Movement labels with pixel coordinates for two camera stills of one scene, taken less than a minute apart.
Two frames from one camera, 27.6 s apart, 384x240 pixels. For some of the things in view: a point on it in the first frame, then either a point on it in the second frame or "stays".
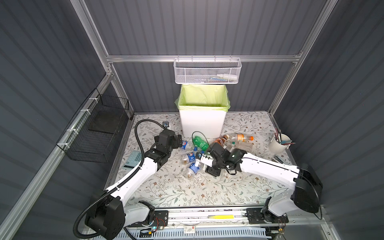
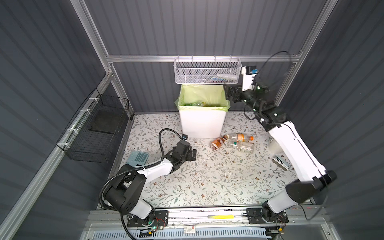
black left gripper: [176, 144] → [190, 157]
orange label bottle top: [242, 138] stays
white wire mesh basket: [206, 71] stays
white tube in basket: [229, 77] stays
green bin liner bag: [203, 97] stays
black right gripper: [209, 170] → [236, 92]
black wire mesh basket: [89, 135] stays
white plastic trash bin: [202, 123] stays
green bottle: [200, 144] → [197, 103]
